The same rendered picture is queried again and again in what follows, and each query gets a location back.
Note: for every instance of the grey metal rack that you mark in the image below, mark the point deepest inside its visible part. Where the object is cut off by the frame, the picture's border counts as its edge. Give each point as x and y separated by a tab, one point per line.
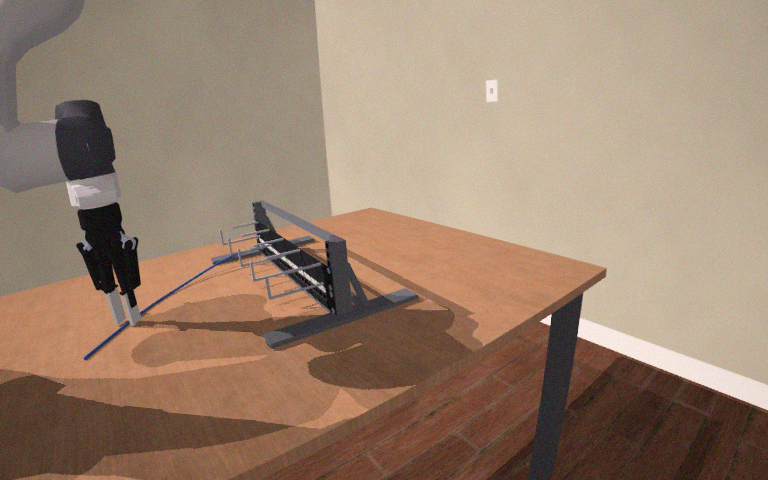
334	295

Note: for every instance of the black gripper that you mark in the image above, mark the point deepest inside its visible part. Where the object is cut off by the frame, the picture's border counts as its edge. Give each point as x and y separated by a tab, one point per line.
103	233

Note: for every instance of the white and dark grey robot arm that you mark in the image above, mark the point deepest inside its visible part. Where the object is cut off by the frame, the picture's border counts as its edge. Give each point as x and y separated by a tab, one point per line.
48	152

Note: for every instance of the dark blue cable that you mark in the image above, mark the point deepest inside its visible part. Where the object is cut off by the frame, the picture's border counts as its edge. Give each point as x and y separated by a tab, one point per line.
126	324

